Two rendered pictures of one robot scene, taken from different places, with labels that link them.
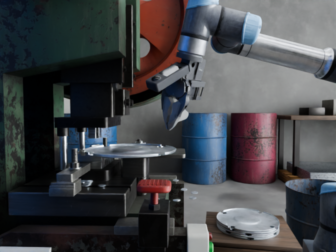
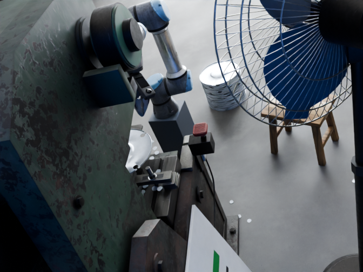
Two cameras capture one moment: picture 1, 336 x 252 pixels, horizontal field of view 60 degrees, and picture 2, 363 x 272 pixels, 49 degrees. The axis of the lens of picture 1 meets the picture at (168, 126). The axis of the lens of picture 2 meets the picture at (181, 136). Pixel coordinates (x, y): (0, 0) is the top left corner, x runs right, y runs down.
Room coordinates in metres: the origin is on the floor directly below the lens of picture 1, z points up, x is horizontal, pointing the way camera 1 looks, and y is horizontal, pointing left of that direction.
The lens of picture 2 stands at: (0.25, 1.24, 1.78)
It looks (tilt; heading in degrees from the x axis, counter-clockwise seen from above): 39 degrees down; 290
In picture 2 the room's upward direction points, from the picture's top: 24 degrees counter-clockwise
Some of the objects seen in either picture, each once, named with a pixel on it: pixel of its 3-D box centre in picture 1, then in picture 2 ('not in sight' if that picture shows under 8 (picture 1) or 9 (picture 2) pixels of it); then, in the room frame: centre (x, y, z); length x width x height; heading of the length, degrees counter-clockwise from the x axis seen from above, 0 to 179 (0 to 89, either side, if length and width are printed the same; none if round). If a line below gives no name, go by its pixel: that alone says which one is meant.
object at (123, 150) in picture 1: (131, 149); (119, 153); (0.93, 0.12, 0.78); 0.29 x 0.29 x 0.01
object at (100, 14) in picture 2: not in sight; (109, 50); (0.69, 0.27, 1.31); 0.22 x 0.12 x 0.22; 88
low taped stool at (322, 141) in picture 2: not in sight; (301, 126); (0.19, -0.52, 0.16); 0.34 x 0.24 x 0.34; 149
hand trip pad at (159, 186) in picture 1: (154, 200); (202, 134); (0.60, 0.03, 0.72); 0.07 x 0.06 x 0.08; 88
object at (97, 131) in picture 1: (95, 132); not in sight; (0.94, 0.23, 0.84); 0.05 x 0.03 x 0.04; 178
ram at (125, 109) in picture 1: (104, 70); not in sight; (0.94, 0.20, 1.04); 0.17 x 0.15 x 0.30; 88
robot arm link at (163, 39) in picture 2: not in sight; (167, 49); (0.78, -0.56, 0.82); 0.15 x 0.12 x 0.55; 2
